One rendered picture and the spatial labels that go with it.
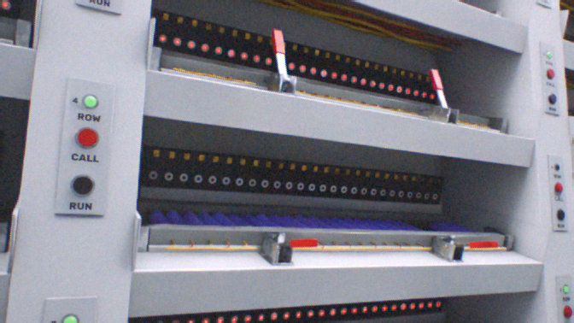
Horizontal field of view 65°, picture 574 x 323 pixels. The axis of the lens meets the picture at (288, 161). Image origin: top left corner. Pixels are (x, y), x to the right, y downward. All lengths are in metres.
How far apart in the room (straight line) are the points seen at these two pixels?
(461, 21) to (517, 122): 0.20
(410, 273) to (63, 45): 0.46
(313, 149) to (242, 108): 0.28
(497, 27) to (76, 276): 0.69
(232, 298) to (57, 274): 0.17
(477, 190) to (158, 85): 0.61
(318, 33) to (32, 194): 0.55
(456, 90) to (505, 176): 0.20
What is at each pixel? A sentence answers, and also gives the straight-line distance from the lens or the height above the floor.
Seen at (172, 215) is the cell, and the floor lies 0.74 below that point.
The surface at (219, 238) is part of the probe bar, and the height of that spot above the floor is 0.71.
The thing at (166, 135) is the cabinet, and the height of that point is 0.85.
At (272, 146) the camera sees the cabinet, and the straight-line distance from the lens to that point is 0.72.
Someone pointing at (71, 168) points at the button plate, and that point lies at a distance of 0.44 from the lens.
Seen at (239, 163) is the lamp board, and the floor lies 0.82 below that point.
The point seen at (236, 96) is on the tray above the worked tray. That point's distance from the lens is 0.49.
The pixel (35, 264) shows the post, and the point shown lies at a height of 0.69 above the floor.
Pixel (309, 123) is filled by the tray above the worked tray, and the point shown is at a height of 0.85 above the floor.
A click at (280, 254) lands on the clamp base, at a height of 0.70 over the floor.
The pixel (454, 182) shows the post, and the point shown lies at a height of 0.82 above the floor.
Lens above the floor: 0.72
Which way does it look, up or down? 9 degrees up
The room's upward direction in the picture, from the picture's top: 1 degrees clockwise
